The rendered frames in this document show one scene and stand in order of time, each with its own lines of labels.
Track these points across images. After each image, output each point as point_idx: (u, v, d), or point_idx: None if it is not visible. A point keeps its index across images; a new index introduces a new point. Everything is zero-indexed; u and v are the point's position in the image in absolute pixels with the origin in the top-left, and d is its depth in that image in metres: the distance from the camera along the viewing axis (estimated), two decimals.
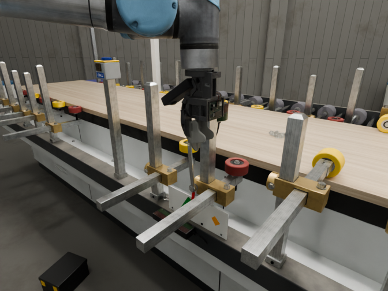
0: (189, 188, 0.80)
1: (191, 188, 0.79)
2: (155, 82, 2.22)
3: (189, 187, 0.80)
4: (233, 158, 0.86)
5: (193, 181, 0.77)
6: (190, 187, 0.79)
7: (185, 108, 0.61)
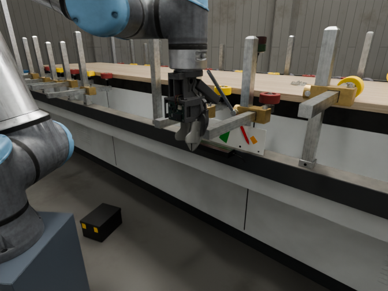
0: (231, 114, 0.94)
1: (232, 112, 0.93)
2: None
3: (231, 114, 0.94)
4: (266, 92, 1.00)
5: (230, 104, 0.93)
6: (231, 112, 0.94)
7: None
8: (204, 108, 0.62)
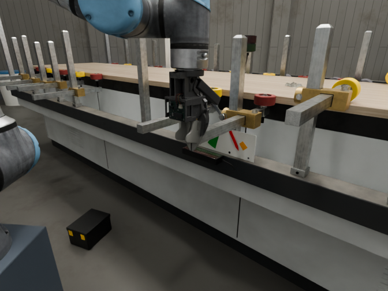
0: (220, 118, 0.88)
1: (221, 116, 0.88)
2: (168, 59, 2.31)
3: (219, 118, 0.89)
4: (261, 93, 0.97)
5: (218, 107, 0.87)
6: (220, 116, 0.88)
7: None
8: (204, 108, 0.62)
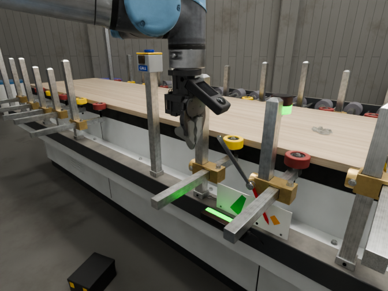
0: (247, 187, 0.75)
1: (249, 185, 0.75)
2: None
3: (246, 187, 0.76)
4: (292, 151, 0.85)
5: (245, 175, 0.75)
6: (247, 185, 0.75)
7: None
8: (186, 109, 0.62)
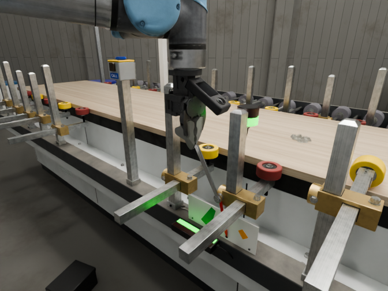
0: (215, 199, 0.73)
1: (216, 198, 0.73)
2: (163, 83, 2.16)
3: (214, 199, 0.74)
4: (264, 161, 0.82)
5: (216, 189, 0.72)
6: (215, 198, 0.73)
7: None
8: (186, 109, 0.62)
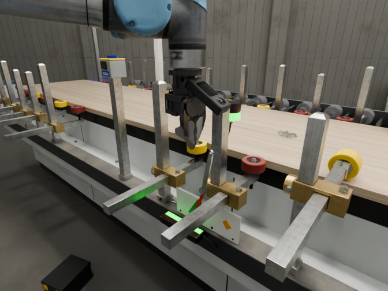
0: (200, 190, 0.76)
1: (202, 191, 0.76)
2: None
3: (199, 189, 0.77)
4: (249, 156, 0.86)
5: (206, 185, 0.74)
6: (201, 190, 0.76)
7: None
8: (186, 109, 0.62)
